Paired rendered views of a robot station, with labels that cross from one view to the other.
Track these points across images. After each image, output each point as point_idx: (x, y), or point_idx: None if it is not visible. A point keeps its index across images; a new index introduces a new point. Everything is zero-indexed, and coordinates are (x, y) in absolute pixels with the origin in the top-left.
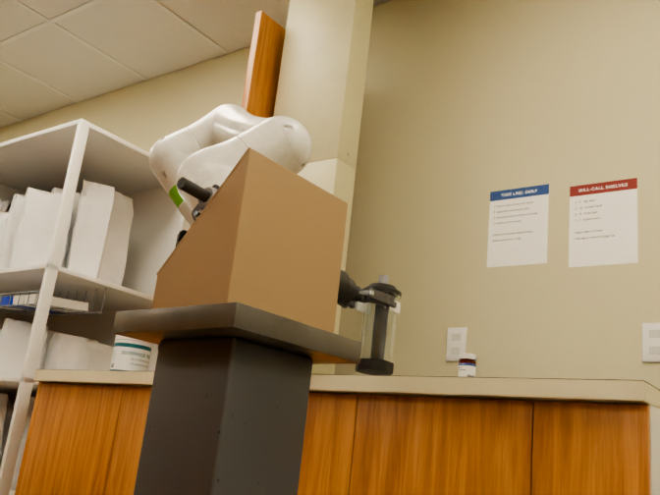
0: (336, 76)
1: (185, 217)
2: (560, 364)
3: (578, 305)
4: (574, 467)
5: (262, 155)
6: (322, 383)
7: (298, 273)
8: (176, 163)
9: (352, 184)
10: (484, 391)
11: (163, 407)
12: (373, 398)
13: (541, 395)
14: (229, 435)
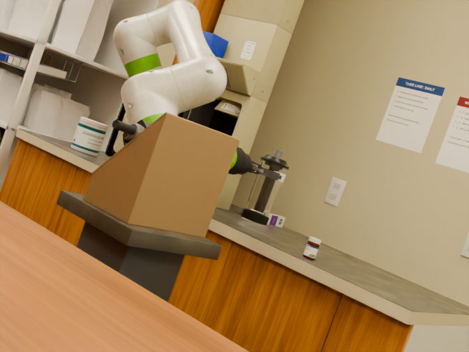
0: None
1: None
2: (403, 235)
3: (431, 195)
4: (352, 346)
5: (175, 116)
6: (211, 225)
7: (187, 195)
8: (132, 46)
9: (285, 47)
10: (313, 276)
11: None
12: (242, 247)
13: (347, 294)
14: None
